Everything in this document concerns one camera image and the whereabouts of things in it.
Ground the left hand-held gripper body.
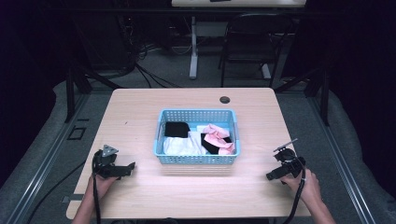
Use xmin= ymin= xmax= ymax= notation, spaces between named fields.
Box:
xmin=92 ymin=144 xmax=125 ymax=179

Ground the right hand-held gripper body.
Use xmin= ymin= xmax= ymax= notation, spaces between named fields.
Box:
xmin=273 ymin=138 xmax=306 ymax=183

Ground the person's left hand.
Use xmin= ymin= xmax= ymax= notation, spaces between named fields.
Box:
xmin=92 ymin=174 xmax=121 ymax=201

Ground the person's right hand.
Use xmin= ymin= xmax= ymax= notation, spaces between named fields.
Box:
xmin=280 ymin=169 xmax=323 ymax=207

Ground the white cloth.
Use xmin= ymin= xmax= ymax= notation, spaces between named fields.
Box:
xmin=163 ymin=131 xmax=208 ymax=156

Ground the black sock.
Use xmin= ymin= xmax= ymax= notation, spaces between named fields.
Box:
xmin=163 ymin=121 xmax=191 ymax=139
xmin=200 ymin=133 xmax=233 ymax=155

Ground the pink sock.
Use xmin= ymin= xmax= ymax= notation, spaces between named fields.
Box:
xmin=202 ymin=123 xmax=236 ymax=156

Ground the light blue plastic basket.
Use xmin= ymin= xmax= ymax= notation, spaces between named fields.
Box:
xmin=152 ymin=108 xmax=242 ymax=165

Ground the black metal stand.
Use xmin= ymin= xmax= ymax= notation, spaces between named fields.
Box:
xmin=274 ymin=66 xmax=332 ymax=127
xmin=63 ymin=61 xmax=123 ymax=124

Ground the black folding chair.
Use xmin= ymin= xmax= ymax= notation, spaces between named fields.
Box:
xmin=217 ymin=12 xmax=295 ymax=89

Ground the white desk with leg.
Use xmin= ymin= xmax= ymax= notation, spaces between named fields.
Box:
xmin=170 ymin=0 xmax=308 ymax=80

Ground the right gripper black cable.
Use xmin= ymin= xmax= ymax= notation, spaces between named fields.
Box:
xmin=281 ymin=166 xmax=308 ymax=224

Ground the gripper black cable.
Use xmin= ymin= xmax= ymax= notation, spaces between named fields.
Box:
xmin=281 ymin=166 xmax=308 ymax=224
xmin=92 ymin=157 xmax=103 ymax=224

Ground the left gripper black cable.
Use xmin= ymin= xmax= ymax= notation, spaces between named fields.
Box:
xmin=92 ymin=157 xmax=103 ymax=224

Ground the black floor cable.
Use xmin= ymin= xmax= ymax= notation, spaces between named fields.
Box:
xmin=25 ymin=160 xmax=88 ymax=224

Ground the bundle of floor cables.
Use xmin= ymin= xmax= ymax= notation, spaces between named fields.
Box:
xmin=118 ymin=15 xmax=194 ymax=90

